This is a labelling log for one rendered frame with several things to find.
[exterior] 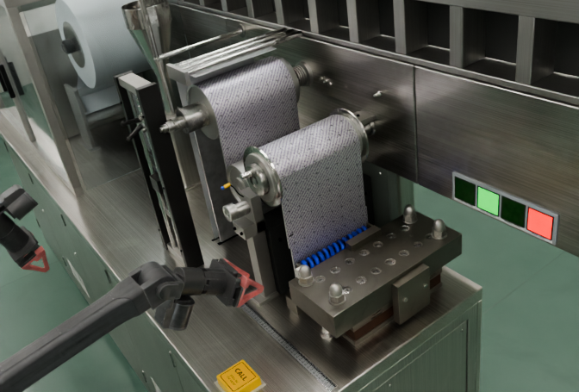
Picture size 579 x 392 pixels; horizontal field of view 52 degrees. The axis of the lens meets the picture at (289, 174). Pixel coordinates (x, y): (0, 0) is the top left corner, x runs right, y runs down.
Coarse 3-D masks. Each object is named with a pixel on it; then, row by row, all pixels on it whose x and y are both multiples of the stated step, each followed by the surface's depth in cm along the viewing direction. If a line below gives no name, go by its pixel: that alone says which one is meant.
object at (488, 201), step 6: (480, 192) 124; (486, 192) 123; (480, 198) 125; (486, 198) 123; (492, 198) 122; (498, 198) 120; (480, 204) 125; (486, 204) 124; (492, 204) 122; (486, 210) 125; (492, 210) 123
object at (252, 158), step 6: (348, 120) 139; (354, 126) 138; (360, 138) 138; (360, 144) 139; (360, 150) 140; (252, 156) 130; (258, 156) 128; (246, 162) 134; (252, 162) 132; (258, 162) 128; (264, 162) 127; (264, 168) 128; (270, 174) 127; (270, 180) 127; (270, 186) 129; (270, 192) 130; (276, 192) 129; (264, 198) 134; (270, 198) 131
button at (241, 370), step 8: (232, 368) 127; (240, 368) 127; (248, 368) 127; (216, 376) 126; (224, 376) 126; (232, 376) 125; (240, 376) 125; (248, 376) 125; (256, 376) 124; (224, 384) 124; (232, 384) 124; (240, 384) 123; (248, 384) 123; (256, 384) 124
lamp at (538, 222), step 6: (534, 210) 114; (528, 216) 116; (534, 216) 115; (540, 216) 113; (546, 216) 112; (528, 222) 116; (534, 222) 115; (540, 222) 114; (546, 222) 113; (528, 228) 117; (534, 228) 116; (540, 228) 114; (546, 228) 113; (540, 234) 115; (546, 234) 114
